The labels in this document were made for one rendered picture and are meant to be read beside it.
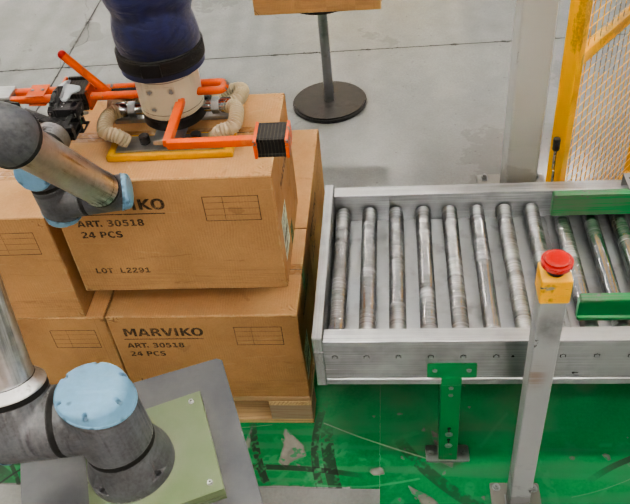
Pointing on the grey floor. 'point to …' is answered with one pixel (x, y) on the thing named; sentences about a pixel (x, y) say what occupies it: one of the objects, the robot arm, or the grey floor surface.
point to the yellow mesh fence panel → (567, 99)
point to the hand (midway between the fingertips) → (69, 94)
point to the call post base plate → (506, 491)
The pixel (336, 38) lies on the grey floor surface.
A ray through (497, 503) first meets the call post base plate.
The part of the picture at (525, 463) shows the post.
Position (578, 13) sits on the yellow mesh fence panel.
